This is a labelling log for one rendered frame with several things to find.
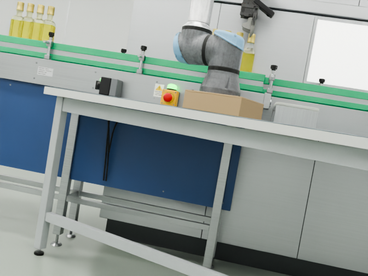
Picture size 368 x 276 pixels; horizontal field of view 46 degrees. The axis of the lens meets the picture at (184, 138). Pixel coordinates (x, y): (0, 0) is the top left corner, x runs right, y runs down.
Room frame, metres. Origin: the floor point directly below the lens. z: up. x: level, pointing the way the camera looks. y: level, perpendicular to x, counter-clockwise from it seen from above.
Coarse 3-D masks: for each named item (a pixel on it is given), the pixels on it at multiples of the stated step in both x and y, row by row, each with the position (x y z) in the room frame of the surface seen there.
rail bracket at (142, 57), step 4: (144, 48) 2.01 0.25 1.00; (144, 52) 2.02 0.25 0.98; (140, 56) 1.98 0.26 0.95; (144, 56) 2.01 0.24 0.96; (140, 60) 2.02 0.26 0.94; (144, 60) 2.02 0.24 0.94; (140, 64) 2.02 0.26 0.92; (140, 68) 2.02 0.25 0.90; (136, 72) 2.02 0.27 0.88; (140, 72) 2.01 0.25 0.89
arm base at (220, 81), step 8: (208, 72) 1.58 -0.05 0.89; (216, 72) 1.54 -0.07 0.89; (224, 72) 1.54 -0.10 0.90; (232, 72) 1.55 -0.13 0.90; (208, 80) 1.55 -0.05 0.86; (216, 80) 1.53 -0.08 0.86; (224, 80) 1.53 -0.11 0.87; (232, 80) 1.54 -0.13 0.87; (200, 88) 1.57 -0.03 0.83; (208, 88) 1.54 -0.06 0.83; (216, 88) 1.52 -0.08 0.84; (224, 88) 1.52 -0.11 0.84; (232, 88) 1.54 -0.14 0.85
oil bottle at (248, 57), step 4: (248, 48) 2.08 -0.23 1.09; (244, 52) 2.08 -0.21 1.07; (248, 52) 2.07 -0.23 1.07; (252, 52) 2.07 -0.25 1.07; (244, 56) 2.08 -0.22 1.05; (248, 56) 2.07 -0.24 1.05; (252, 56) 2.07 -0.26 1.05; (244, 60) 2.08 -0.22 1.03; (248, 60) 2.07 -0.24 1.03; (252, 60) 2.07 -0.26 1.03; (244, 64) 2.08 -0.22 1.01; (248, 64) 2.07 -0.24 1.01; (252, 64) 2.07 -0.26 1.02; (240, 68) 2.08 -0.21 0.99; (244, 68) 2.07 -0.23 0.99; (248, 68) 2.07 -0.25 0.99
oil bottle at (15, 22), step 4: (20, 4) 2.27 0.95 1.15; (16, 8) 2.27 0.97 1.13; (20, 8) 2.27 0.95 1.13; (16, 12) 2.28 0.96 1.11; (20, 12) 2.27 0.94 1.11; (16, 16) 2.26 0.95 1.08; (20, 16) 2.26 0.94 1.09; (12, 20) 2.26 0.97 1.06; (16, 20) 2.25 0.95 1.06; (20, 20) 2.26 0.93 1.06; (12, 24) 2.26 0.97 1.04; (16, 24) 2.25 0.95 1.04; (20, 24) 2.26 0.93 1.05; (12, 28) 2.26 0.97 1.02; (16, 28) 2.25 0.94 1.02; (12, 32) 2.26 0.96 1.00; (16, 32) 2.25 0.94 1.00; (16, 36) 2.25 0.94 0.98
